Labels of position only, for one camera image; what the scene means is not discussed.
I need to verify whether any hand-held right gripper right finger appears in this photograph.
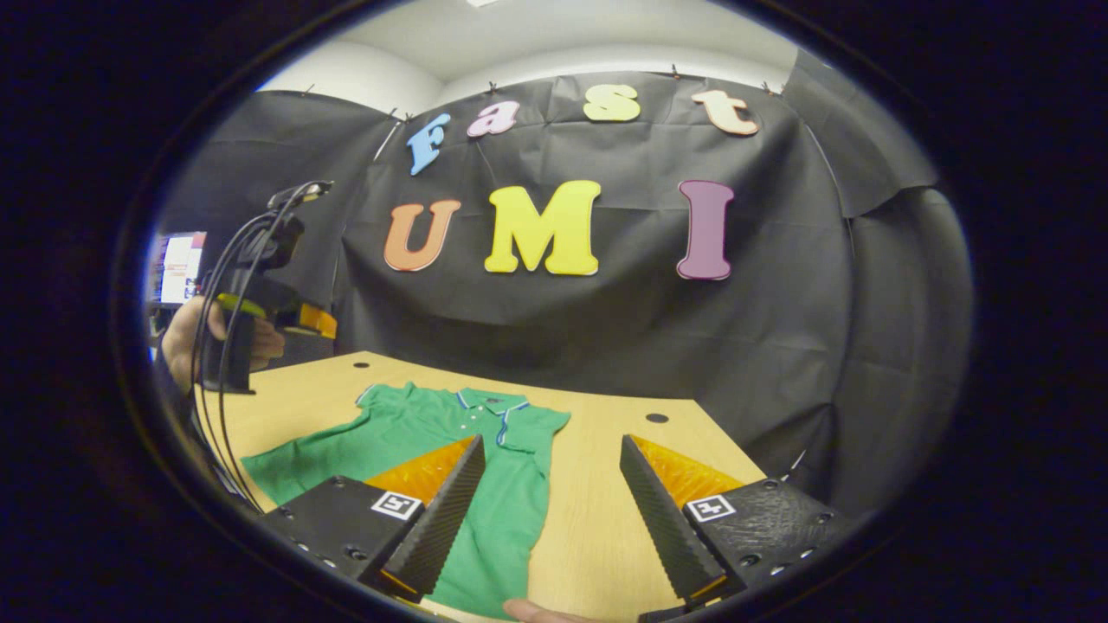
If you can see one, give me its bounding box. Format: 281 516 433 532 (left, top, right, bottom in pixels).
620 434 860 609

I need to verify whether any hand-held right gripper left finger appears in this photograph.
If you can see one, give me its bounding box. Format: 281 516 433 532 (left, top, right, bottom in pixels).
257 435 487 604

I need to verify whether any green T-shirt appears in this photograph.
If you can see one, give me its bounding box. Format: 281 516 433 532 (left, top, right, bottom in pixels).
241 382 572 620

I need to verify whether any computer monitor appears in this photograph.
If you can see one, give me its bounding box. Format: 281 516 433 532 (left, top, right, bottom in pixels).
156 231 209 305

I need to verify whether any black backdrop cloth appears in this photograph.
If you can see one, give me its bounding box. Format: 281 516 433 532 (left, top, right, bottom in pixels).
160 48 975 520

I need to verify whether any black cable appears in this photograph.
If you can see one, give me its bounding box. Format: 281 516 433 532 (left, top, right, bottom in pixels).
190 180 334 513

